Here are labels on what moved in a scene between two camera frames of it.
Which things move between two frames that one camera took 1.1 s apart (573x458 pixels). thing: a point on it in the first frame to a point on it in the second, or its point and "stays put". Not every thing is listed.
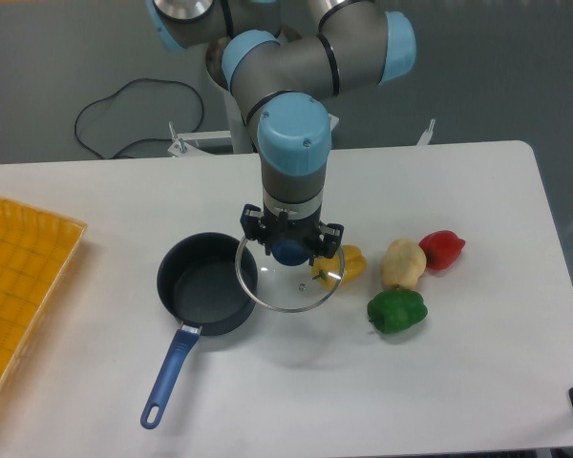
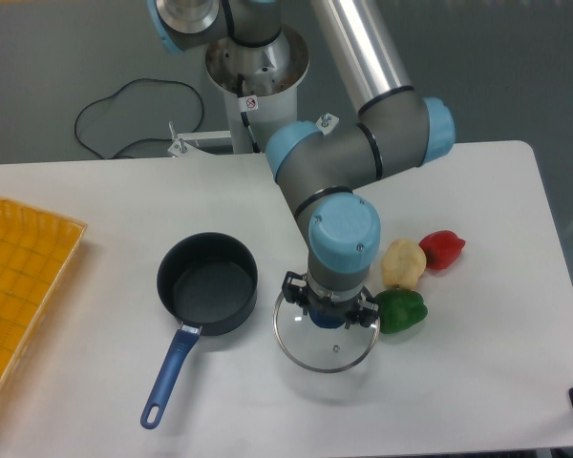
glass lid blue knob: [286, 288] to [320, 341]
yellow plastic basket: [25, 257] stays put
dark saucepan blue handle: [209, 282] stays put
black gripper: [265, 228] to [294, 289]
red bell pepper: [441, 248] stays put
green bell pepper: [396, 310] stays put
